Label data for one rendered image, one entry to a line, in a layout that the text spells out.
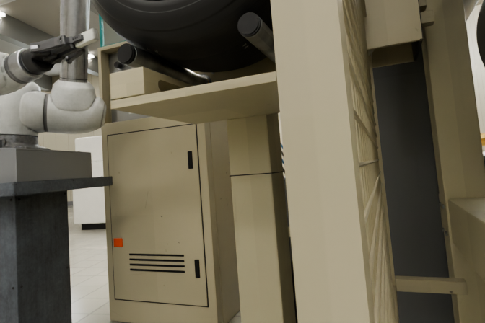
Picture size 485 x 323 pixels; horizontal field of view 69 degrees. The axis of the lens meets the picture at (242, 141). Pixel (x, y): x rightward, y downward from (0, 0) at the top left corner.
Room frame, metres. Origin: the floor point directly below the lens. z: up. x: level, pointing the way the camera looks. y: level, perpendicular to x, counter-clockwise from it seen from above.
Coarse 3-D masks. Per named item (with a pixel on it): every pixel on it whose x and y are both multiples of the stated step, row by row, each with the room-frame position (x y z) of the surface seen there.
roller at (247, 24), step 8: (248, 16) 0.62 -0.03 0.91; (256, 16) 0.62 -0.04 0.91; (240, 24) 0.63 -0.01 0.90; (248, 24) 0.62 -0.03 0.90; (256, 24) 0.62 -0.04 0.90; (264, 24) 0.64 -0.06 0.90; (240, 32) 0.63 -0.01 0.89; (248, 32) 0.62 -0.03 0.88; (256, 32) 0.62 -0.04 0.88; (264, 32) 0.64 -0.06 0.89; (272, 32) 0.69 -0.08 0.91; (248, 40) 0.66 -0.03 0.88; (256, 40) 0.65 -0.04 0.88; (264, 40) 0.66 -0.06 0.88; (272, 40) 0.69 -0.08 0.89; (264, 48) 0.70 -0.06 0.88; (272, 48) 0.71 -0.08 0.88; (272, 56) 0.75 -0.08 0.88
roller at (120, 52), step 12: (120, 48) 0.73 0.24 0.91; (132, 48) 0.72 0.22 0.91; (120, 60) 0.73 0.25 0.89; (132, 60) 0.72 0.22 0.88; (144, 60) 0.75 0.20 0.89; (156, 60) 0.79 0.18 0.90; (168, 72) 0.84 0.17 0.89; (180, 72) 0.89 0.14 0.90; (192, 72) 0.95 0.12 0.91; (192, 84) 0.96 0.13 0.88
